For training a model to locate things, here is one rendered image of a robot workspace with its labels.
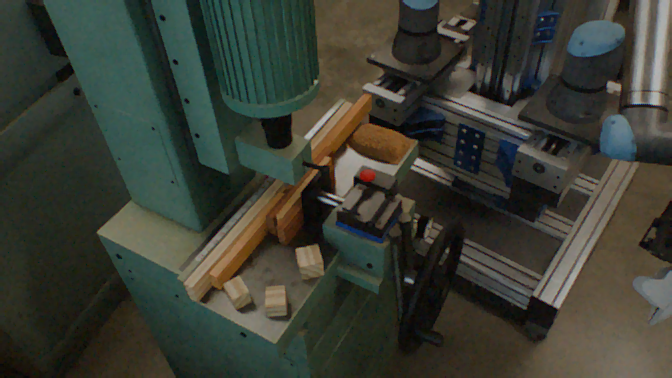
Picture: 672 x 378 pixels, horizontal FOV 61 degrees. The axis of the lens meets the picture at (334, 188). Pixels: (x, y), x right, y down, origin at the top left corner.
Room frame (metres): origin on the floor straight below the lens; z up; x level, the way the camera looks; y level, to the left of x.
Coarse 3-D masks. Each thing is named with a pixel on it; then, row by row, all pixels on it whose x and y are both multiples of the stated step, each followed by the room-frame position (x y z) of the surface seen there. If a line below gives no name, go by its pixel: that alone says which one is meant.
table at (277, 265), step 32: (352, 160) 0.95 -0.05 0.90; (320, 224) 0.76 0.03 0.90; (416, 224) 0.77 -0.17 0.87; (256, 256) 0.69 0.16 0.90; (288, 256) 0.69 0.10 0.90; (256, 288) 0.62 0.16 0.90; (288, 288) 0.61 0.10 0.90; (320, 288) 0.62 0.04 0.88; (224, 320) 0.56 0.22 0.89; (256, 320) 0.55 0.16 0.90; (288, 320) 0.54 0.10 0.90
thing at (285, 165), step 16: (256, 128) 0.88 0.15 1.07; (240, 144) 0.85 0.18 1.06; (256, 144) 0.83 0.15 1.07; (304, 144) 0.82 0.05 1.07; (240, 160) 0.85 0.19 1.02; (256, 160) 0.83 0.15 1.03; (272, 160) 0.81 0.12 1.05; (288, 160) 0.78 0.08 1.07; (304, 160) 0.81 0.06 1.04; (272, 176) 0.81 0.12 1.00; (288, 176) 0.79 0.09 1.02
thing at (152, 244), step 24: (240, 192) 0.97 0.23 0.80; (120, 216) 0.92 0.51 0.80; (144, 216) 0.91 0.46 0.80; (120, 240) 0.84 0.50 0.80; (144, 240) 0.84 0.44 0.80; (168, 240) 0.83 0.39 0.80; (192, 240) 0.83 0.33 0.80; (144, 264) 0.80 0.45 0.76; (168, 264) 0.77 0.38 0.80; (336, 312) 0.66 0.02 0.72; (312, 336) 0.59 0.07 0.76
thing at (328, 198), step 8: (320, 176) 0.81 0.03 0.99; (328, 176) 0.83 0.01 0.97; (312, 184) 0.79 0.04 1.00; (320, 184) 0.80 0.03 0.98; (328, 184) 0.83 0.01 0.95; (304, 192) 0.77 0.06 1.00; (312, 192) 0.78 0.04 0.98; (320, 192) 0.80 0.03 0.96; (328, 192) 0.83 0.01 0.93; (304, 200) 0.76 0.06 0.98; (312, 200) 0.78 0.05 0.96; (320, 200) 0.78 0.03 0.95; (328, 200) 0.78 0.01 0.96; (336, 200) 0.77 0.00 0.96; (304, 208) 0.77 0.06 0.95; (312, 208) 0.77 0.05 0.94; (320, 208) 0.80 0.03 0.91; (304, 216) 0.77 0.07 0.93; (312, 216) 0.77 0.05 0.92
